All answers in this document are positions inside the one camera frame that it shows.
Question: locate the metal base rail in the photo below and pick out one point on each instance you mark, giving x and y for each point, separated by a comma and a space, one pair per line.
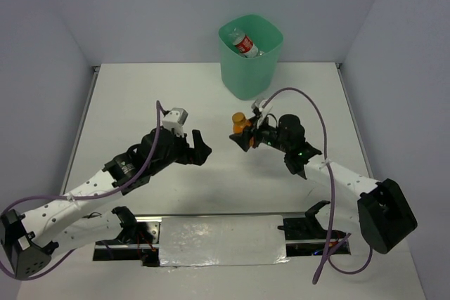
304, 236

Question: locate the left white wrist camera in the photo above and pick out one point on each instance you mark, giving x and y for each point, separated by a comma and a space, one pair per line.
174, 120

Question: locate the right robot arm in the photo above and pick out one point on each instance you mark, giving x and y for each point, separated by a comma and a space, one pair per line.
385, 216

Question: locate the orange juice bottle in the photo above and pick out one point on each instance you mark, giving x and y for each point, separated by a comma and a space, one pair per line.
241, 124

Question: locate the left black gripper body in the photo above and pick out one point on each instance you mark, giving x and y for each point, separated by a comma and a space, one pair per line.
179, 150

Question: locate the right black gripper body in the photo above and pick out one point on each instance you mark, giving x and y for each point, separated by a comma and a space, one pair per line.
278, 143

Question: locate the silver tape panel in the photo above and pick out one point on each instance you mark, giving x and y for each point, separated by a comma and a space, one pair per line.
222, 241

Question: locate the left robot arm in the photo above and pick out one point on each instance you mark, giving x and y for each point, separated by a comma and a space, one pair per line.
66, 222

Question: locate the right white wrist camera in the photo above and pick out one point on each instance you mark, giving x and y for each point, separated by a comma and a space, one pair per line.
261, 108

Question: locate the green plastic bin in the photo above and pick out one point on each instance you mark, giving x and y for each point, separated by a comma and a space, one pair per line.
246, 77

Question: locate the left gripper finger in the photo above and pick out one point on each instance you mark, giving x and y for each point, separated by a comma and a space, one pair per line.
193, 157
200, 146

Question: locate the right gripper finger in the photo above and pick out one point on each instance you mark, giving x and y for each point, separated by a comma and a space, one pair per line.
263, 134
244, 140

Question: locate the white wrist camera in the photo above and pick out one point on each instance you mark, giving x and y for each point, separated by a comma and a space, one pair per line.
261, 108
174, 120

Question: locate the clear bottle red label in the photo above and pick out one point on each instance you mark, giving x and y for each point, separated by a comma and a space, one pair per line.
245, 46

